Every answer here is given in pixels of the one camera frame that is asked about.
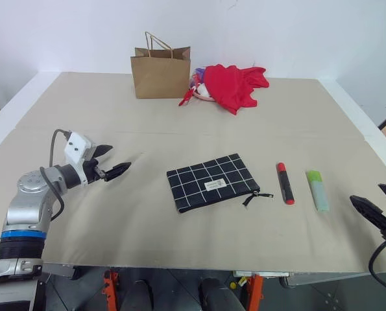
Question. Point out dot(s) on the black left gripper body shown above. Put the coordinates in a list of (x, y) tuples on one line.
[(90, 171)]

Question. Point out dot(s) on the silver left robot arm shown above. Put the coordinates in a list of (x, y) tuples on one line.
[(25, 207)]

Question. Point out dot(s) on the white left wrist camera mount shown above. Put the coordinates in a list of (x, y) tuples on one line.
[(77, 146)]

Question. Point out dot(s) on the beige table cover sheet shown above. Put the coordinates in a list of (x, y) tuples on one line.
[(192, 129)]

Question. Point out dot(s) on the orange metal clamp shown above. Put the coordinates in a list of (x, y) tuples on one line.
[(111, 290), (256, 291)]

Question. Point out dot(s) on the clear plastic bag with items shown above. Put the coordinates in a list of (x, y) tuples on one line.
[(197, 82)]

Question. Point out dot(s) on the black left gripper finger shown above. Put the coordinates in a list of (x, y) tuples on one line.
[(103, 151), (118, 170)]

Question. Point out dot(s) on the green highlighter pen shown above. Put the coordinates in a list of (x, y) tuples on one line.
[(318, 192)]

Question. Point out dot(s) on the grey metal table frame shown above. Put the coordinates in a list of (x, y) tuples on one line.
[(325, 291)]

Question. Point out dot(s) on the red black marker pen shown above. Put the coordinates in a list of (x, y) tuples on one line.
[(285, 184)]

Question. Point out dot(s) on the black checkered pencil pouch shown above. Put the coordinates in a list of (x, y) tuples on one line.
[(209, 183)]

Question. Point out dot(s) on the dark rounded shape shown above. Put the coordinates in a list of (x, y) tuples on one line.
[(220, 296), (139, 296)]

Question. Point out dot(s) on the red cloth garment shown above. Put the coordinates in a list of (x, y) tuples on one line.
[(231, 85)]

